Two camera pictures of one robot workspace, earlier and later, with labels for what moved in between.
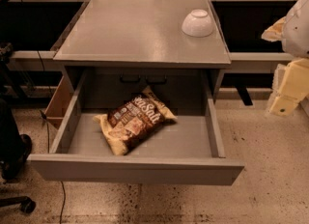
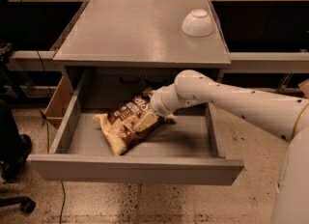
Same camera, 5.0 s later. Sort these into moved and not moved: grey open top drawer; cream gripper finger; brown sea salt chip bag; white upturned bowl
Moved: cream gripper finger
Not moved: white upturned bowl; brown sea salt chip bag; grey open top drawer
